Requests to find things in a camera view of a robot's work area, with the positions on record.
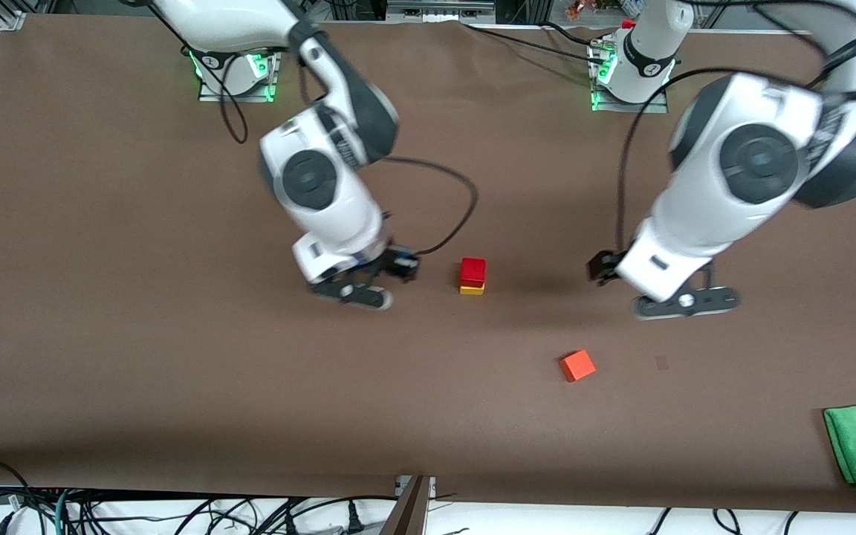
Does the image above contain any orange wooden block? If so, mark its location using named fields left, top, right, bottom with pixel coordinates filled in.
left=559, top=349, right=597, bottom=383

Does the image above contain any aluminium profile corner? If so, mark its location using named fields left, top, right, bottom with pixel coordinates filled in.
left=0, top=0, right=29, bottom=32

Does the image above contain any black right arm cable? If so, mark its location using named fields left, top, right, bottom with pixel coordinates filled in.
left=216, top=52, right=480, bottom=258

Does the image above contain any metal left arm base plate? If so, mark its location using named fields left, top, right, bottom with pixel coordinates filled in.
left=589, top=36, right=669, bottom=114

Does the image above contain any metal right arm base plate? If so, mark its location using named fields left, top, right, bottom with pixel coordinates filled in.
left=198, top=48, right=282, bottom=103

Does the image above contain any black cable behind bases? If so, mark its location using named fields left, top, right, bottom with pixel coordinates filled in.
left=462, top=21, right=601, bottom=62

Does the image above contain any dark metal bar bracket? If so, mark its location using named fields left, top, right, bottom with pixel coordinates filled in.
left=380, top=475, right=437, bottom=535

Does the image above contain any black plug cable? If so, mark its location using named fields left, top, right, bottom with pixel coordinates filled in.
left=279, top=496, right=399, bottom=535

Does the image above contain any aluminium frame rail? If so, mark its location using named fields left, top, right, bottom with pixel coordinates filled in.
left=386, top=0, right=497, bottom=23

